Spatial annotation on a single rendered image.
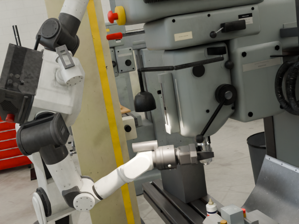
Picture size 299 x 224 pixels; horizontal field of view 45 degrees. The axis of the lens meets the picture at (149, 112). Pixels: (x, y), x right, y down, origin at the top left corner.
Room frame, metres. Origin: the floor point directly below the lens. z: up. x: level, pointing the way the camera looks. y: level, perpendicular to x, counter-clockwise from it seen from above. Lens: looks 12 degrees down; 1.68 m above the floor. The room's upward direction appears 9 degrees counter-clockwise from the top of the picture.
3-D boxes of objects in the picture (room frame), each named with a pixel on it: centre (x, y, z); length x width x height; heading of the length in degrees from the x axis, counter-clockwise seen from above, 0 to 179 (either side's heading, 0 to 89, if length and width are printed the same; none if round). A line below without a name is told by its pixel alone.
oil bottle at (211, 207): (1.28, -0.18, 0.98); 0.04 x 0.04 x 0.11
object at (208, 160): (1.26, -0.18, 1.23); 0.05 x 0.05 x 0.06
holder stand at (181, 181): (1.61, -0.10, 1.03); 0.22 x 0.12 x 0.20; 24
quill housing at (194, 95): (1.26, -0.18, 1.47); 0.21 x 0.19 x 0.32; 17
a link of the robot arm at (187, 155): (1.27, -0.09, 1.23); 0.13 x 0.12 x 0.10; 175
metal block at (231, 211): (1.12, -0.22, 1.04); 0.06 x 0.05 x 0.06; 19
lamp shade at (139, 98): (1.18, 0.01, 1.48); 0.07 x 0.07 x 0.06
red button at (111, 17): (1.19, 0.07, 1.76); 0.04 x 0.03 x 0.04; 17
